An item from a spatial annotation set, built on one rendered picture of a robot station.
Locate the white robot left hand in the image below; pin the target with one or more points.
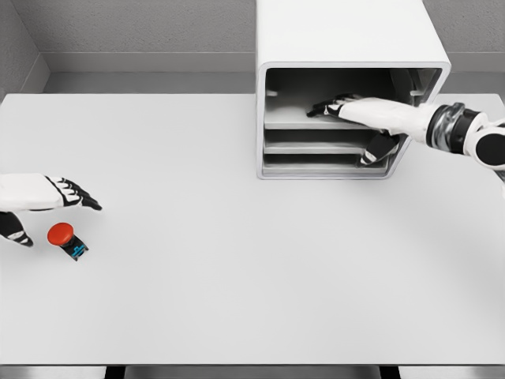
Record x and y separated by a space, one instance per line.
31 191

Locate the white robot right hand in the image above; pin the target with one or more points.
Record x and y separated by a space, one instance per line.
378 112

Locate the white cabinet drawer tray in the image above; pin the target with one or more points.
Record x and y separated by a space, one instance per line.
292 121
311 170
307 147

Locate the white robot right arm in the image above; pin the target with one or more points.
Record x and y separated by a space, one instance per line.
453 126

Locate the white tabletop storage cabinet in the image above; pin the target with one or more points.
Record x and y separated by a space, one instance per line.
339 35

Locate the red button load switch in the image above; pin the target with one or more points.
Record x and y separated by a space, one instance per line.
62 235

